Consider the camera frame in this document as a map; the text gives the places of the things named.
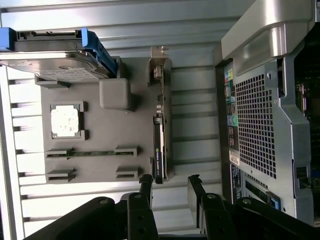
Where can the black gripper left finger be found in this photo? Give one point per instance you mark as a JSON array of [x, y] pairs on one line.
[[75, 220]]

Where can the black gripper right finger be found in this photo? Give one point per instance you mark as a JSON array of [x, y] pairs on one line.
[[262, 217]]

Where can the green RAM stick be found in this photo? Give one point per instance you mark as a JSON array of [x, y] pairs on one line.
[[92, 152]]

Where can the grey parts rack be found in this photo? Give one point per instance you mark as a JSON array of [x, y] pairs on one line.
[[105, 130]]

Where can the silver CPU chip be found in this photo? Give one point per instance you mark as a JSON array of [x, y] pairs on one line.
[[66, 120]]

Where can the open PC case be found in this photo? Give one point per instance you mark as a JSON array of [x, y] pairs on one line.
[[255, 112]]

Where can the hard disk in blue carrier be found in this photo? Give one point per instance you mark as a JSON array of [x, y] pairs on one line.
[[50, 65]]

